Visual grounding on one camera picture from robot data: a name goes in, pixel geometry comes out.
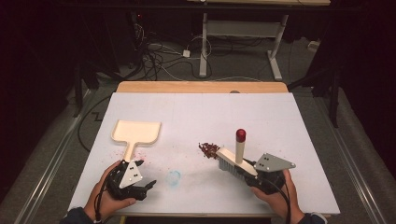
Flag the desk with white metal frame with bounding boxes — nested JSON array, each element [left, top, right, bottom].
[[186, 0, 332, 82]]

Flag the person's left hand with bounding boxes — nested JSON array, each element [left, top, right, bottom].
[[83, 161, 138, 222]]

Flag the pile of red-brown debris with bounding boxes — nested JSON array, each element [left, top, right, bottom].
[[198, 142, 221, 161]]

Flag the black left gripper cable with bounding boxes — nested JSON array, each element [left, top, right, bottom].
[[93, 169, 122, 222]]

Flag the wooden table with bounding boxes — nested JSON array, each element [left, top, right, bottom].
[[113, 81, 331, 218]]

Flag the tangle of floor cables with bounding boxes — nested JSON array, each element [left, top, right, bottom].
[[134, 21, 216, 82]]

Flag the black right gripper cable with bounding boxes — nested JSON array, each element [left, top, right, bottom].
[[264, 178, 292, 223]]

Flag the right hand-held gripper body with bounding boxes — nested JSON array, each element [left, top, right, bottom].
[[252, 152, 297, 196]]

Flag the person's right hand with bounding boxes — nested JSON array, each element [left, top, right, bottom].
[[250, 169, 305, 222]]

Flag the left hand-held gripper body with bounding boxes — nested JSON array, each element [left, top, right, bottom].
[[106, 159, 149, 202]]

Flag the cream brush with red-tipped handle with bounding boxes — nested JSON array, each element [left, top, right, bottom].
[[215, 128, 259, 181]]

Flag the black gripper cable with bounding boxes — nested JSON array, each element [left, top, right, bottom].
[[93, 169, 122, 222], [264, 178, 292, 223]]

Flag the black metal stand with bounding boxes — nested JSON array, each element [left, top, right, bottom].
[[287, 66, 341, 129], [73, 62, 101, 119]]

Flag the metal floor rail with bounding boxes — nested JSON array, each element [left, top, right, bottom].
[[314, 92, 387, 224], [20, 90, 97, 224]]

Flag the cream plastic dustpan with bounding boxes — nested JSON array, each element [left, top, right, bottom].
[[110, 119, 163, 163]]

